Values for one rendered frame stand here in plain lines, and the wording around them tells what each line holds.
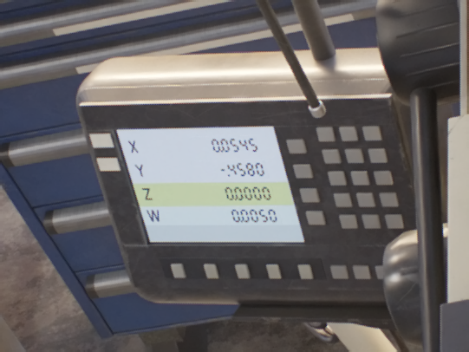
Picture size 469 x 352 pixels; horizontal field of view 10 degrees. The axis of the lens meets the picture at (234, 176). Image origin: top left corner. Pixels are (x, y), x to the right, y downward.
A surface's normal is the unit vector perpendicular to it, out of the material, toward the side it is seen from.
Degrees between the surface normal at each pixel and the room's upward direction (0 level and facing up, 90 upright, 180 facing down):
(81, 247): 90
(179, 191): 71
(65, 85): 90
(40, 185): 90
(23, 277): 0
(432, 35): 41
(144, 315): 90
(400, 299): 52
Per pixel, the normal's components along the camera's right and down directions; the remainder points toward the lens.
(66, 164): -0.11, 0.75
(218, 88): -0.43, -0.43
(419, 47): -0.28, 0.13
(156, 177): -0.40, 0.51
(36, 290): -0.36, -0.65
